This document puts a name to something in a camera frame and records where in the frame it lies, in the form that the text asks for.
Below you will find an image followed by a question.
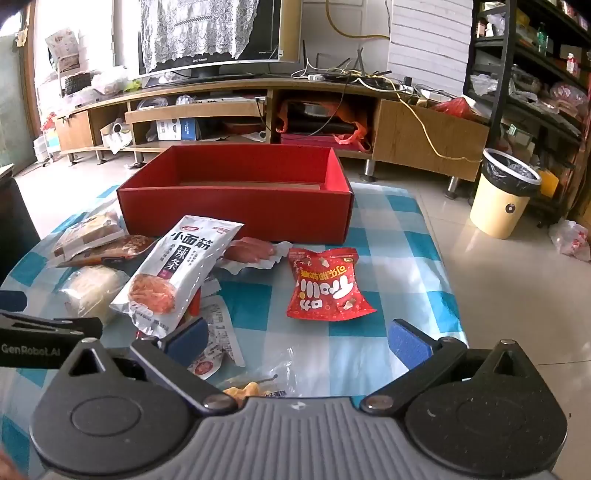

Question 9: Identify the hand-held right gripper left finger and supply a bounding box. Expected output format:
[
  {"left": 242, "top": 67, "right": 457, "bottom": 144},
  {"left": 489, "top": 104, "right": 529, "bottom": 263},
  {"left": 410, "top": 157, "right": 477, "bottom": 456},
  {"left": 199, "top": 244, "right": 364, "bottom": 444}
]
[{"left": 58, "top": 318, "right": 240, "bottom": 413}]

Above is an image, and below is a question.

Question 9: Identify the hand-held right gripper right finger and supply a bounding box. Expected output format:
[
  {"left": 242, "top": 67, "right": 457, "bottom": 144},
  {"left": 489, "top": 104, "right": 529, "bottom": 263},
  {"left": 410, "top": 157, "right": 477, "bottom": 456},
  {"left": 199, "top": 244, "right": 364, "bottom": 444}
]
[{"left": 359, "top": 318, "right": 541, "bottom": 414}]

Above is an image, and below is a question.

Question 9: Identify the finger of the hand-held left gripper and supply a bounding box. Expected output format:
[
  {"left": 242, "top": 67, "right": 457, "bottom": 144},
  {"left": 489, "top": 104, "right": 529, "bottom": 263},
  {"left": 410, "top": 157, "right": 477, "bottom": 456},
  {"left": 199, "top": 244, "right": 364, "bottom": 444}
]
[
  {"left": 0, "top": 291, "right": 27, "bottom": 315},
  {"left": 0, "top": 312, "right": 103, "bottom": 343}
]

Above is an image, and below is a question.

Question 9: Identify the small white snack packet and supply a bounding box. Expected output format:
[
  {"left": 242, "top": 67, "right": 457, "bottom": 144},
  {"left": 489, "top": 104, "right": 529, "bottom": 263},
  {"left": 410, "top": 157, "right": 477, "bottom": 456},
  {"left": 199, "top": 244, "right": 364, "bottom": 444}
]
[{"left": 187, "top": 277, "right": 246, "bottom": 380}]

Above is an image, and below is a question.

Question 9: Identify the white wafer packet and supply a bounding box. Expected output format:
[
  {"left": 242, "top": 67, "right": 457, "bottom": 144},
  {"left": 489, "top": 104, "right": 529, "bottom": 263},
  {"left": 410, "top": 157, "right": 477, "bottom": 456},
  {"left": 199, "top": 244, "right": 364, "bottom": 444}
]
[{"left": 59, "top": 266, "right": 131, "bottom": 328}]

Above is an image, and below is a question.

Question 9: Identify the white and red snack packet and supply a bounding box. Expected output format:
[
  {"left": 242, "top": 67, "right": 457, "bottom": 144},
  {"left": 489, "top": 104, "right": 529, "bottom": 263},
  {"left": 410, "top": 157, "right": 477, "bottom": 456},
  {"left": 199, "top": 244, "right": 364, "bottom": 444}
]
[{"left": 110, "top": 215, "right": 245, "bottom": 337}]

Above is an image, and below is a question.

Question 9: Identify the yellow twist snack packet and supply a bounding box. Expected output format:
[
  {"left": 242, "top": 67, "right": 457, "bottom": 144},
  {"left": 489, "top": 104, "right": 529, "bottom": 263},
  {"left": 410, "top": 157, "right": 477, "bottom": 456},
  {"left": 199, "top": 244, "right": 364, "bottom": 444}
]
[{"left": 217, "top": 375, "right": 288, "bottom": 400}]

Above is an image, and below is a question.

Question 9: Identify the sausage packet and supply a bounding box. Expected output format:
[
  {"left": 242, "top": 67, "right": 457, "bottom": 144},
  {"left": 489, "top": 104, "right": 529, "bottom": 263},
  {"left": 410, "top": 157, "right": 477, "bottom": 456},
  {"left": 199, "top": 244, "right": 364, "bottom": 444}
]
[{"left": 217, "top": 236, "right": 293, "bottom": 277}]

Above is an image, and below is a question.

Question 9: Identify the sliced bread packet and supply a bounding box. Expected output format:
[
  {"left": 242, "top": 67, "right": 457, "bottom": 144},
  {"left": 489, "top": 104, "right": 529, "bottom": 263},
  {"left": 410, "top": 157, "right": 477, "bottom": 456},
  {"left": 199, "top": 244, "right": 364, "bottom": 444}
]
[{"left": 52, "top": 210, "right": 124, "bottom": 261}]

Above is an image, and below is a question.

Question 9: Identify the red gummy candy packet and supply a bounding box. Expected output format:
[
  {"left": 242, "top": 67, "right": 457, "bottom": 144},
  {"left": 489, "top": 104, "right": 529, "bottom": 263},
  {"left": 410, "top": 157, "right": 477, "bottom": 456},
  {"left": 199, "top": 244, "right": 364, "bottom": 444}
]
[{"left": 286, "top": 247, "right": 377, "bottom": 322}]

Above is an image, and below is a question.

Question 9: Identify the brown snack packet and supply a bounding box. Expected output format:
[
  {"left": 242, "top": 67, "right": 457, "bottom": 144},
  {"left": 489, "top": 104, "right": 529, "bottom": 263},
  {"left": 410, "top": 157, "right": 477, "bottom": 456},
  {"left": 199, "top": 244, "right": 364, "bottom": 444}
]
[{"left": 47, "top": 234, "right": 157, "bottom": 269}]

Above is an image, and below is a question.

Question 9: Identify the red cardboard box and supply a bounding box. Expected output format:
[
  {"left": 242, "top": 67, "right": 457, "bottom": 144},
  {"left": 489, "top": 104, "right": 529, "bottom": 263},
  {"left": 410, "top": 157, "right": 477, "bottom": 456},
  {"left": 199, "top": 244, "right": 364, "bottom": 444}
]
[{"left": 116, "top": 144, "right": 355, "bottom": 245}]

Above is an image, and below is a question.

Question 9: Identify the dark chair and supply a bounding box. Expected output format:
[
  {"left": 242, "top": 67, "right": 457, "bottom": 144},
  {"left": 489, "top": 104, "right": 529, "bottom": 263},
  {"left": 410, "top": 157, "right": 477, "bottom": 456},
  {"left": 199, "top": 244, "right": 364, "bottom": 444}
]
[{"left": 0, "top": 176, "right": 42, "bottom": 283}]

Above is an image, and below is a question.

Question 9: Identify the blue checked tablecloth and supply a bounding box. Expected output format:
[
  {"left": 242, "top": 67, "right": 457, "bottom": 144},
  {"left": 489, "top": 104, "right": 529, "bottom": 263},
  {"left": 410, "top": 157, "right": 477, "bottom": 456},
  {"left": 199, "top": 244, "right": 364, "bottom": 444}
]
[{"left": 0, "top": 181, "right": 472, "bottom": 467}]

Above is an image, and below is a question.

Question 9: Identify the cream trash bin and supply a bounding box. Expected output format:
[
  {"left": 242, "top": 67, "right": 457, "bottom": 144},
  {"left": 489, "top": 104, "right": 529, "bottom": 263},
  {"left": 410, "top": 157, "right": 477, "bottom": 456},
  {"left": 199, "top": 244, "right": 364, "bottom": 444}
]
[{"left": 469, "top": 148, "right": 542, "bottom": 240}]

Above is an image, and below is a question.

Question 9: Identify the white plastic bag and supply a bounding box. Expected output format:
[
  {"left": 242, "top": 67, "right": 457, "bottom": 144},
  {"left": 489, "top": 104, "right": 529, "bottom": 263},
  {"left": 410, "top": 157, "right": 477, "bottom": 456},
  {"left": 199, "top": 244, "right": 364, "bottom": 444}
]
[{"left": 549, "top": 218, "right": 591, "bottom": 264}]

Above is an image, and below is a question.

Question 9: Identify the open cardboard box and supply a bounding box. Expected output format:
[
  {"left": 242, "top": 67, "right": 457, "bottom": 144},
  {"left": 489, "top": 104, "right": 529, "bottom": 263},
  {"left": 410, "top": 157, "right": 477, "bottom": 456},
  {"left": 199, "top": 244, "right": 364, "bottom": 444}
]
[{"left": 100, "top": 119, "right": 134, "bottom": 155}]

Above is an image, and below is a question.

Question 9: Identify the blue and white box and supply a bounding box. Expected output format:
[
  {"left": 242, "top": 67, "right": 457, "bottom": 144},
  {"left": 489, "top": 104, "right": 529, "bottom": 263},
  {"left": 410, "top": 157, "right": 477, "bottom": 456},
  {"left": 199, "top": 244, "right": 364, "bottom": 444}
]
[{"left": 156, "top": 117, "right": 200, "bottom": 141}]

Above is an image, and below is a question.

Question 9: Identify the wooden tv stand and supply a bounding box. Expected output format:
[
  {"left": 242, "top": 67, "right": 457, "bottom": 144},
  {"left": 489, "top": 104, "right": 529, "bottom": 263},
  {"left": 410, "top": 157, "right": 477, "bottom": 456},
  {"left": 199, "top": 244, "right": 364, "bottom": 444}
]
[{"left": 54, "top": 76, "right": 491, "bottom": 183}]

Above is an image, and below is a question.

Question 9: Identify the orange bag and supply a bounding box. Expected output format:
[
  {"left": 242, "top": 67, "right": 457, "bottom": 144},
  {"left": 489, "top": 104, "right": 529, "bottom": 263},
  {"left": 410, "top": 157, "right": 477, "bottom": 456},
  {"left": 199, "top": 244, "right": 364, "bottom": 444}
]
[{"left": 276, "top": 98, "right": 373, "bottom": 154}]

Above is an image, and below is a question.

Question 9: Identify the red plastic bag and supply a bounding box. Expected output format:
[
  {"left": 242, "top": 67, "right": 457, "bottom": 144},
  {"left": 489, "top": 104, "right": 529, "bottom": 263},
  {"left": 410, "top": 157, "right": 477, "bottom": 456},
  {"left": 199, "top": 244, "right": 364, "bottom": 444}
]
[{"left": 431, "top": 96, "right": 483, "bottom": 121}]

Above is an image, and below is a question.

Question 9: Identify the white storage cart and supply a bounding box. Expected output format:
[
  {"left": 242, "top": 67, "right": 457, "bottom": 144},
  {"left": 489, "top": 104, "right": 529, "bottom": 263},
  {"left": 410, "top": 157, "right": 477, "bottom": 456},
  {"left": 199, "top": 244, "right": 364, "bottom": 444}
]
[{"left": 36, "top": 28, "right": 100, "bottom": 162}]

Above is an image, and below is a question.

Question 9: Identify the black router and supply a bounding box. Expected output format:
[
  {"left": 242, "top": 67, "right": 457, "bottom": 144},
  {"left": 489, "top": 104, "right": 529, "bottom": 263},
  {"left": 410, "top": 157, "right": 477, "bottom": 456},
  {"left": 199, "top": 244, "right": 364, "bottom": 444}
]
[{"left": 302, "top": 41, "right": 393, "bottom": 80}]

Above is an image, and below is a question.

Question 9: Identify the white lace cloth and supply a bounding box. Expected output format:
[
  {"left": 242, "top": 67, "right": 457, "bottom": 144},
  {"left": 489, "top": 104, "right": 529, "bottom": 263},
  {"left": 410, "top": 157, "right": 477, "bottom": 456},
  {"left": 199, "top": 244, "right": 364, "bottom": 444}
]
[{"left": 140, "top": 0, "right": 260, "bottom": 73}]

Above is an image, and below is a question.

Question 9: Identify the black shelf rack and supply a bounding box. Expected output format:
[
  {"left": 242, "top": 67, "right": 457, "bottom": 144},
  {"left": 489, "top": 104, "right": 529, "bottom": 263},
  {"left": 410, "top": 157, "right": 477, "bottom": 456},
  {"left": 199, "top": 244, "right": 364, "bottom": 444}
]
[{"left": 464, "top": 0, "right": 591, "bottom": 229}]

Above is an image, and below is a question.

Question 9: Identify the black television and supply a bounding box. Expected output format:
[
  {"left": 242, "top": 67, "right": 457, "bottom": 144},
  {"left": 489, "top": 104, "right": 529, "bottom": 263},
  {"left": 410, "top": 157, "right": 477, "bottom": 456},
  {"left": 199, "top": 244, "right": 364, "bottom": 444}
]
[{"left": 137, "top": 0, "right": 303, "bottom": 80}]

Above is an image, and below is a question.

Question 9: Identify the yellow cable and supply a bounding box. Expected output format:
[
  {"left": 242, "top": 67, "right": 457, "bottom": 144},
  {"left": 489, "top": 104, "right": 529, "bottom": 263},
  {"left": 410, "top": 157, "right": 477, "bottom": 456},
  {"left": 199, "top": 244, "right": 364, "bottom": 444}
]
[{"left": 325, "top": 0, "right": 483, "bottom": 162}]

